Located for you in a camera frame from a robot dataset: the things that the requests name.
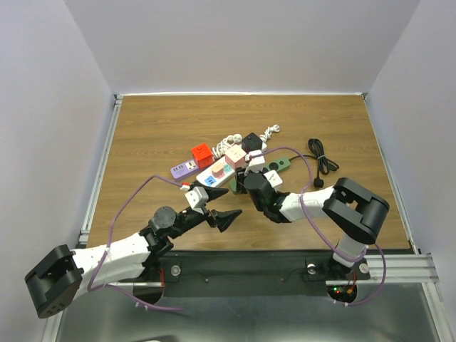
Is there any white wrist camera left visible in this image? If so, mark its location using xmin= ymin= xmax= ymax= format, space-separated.
xmin=180 ymin=184 xmax=209 ymax=214

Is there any aluminium table edge rail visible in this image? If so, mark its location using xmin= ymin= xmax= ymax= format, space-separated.
xmin=78 ymin=94 xmax=124 ymax=246

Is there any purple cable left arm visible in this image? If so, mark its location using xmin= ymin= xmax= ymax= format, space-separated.
xmin=87 ymin=175 xmax=190 ymax=310

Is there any black cube adapter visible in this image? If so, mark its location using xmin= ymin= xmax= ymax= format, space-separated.
xmin=241 ymin=133 xmax=263 ymax=153

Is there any purple power strip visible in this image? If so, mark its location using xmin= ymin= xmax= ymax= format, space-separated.
xmin=170 ymin=159 xmax=200 ymax=182

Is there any white cable of strip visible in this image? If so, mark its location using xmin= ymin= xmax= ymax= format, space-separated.
xmin=259 ymin=123 xmax=281 ymax=143

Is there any white multicolour power strip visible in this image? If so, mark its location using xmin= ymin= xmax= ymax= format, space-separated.
xmin=196 ymin=144 xmax=249 ymax=187

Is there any red cube socket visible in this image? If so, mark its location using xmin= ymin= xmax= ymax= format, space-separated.
xmin=191 ymin=143 xmax=214 ymax=169

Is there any white coiled power cable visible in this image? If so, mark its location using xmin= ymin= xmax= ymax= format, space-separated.
xmin=212 ymin=134 xmax=244 ymax=160

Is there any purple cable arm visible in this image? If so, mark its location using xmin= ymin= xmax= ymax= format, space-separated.
xmin=256 ymin=146 xmax=387 ymax=308
xmin=87 ymin=175 xmax=190 ymax=310

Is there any pink cube socket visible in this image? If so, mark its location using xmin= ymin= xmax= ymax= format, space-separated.
xmin=224 ymin=145 xmax=247 ymax=170

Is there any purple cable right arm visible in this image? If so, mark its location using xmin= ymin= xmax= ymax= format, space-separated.
xmin=256 ymin=146 xmax=387 ymax=308

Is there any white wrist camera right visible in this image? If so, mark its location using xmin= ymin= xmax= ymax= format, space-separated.
xmin=244 ymin=150 xmax=266 ymax=175

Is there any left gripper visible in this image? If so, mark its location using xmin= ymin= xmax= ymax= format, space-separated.
xmin=167 ymin=180 xmax=241 ymax=239

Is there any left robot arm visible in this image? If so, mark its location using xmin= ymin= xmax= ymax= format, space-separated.
xmin=24 ymin=206 xmax=242 ymax=318

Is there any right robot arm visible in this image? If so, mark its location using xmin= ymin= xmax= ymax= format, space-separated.
xmin=239 ymin=169 xmax=390 ymax=278

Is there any white cube adapter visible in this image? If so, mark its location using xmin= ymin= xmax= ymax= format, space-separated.
xmin=264 ymin=170 xmax=284 ymax=191

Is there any black power cord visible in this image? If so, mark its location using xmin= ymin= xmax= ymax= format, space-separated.
xmin=290 ymin=138 xmax=339 ymax=189

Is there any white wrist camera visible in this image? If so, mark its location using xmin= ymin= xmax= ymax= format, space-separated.
xmin=244 ymin=150 xmax=266 ymax=175
xmin=180 ymin=184 xmax=209 ymax=214

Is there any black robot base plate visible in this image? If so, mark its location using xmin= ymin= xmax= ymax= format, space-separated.
xmin=135 ymin=250 xmax=371 ymax=298

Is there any pink orange charger cube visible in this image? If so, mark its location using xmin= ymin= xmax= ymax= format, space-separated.
xmin=211 ymin=164 xmax=224 ymax=179

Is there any green power strip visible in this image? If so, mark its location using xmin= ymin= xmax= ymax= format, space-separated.
xmin=229 ymin=157 xmax=291 ymax=195

